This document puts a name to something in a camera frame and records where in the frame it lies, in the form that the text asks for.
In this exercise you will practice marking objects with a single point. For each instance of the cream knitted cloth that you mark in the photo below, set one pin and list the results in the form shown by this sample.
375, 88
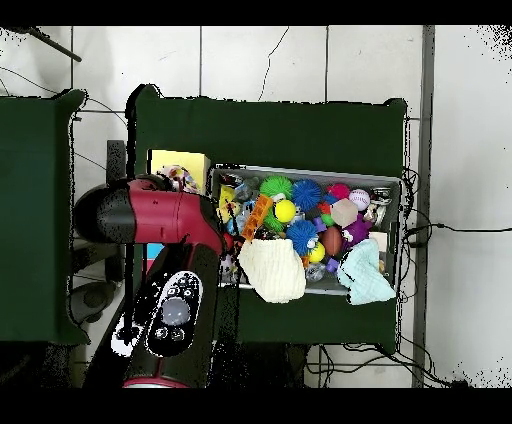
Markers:
276, 272

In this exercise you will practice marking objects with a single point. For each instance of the white paper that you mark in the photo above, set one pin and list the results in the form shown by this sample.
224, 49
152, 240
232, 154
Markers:
180, 176

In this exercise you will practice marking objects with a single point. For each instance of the mint knitted cloth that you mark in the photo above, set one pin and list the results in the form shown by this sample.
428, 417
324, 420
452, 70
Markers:
366, 276

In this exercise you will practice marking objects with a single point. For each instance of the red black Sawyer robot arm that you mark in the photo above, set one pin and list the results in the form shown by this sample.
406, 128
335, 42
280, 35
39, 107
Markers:
160, 216

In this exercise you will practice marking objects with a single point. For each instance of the wooden box with three holes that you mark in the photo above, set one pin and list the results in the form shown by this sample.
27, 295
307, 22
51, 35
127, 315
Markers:
196, 160

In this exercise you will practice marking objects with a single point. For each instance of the shallow mesh bin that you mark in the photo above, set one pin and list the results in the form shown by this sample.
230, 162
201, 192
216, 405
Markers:
384, 188

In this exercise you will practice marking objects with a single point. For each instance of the orange plastic brick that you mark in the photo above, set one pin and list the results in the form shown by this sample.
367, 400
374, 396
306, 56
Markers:
258, 214

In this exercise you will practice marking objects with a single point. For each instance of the yellow ball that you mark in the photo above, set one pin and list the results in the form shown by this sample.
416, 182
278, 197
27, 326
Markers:
284, 210

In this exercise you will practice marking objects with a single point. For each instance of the yellow plush toy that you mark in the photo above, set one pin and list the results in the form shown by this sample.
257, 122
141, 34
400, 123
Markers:
227, 200

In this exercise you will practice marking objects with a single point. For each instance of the green spiky ball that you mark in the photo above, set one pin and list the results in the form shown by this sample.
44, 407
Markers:
276, 186

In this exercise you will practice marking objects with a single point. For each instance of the blue spiky ball with eyes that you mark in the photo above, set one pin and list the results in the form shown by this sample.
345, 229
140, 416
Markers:
300, 236

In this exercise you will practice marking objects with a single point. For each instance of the dark green tablecloth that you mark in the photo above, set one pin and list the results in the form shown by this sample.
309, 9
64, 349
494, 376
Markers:
280, 136

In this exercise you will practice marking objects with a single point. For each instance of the white baseball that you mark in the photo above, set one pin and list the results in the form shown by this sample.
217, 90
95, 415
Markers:
360, 199

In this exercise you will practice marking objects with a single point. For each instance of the green covered side table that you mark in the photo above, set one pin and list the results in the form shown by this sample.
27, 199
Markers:
32, 200

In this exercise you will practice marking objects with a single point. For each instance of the dark grey rod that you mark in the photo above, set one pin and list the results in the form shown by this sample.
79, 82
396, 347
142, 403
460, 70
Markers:
60, 48

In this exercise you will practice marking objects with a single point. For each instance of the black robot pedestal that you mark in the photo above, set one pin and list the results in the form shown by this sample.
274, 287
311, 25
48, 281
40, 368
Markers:
272, 366

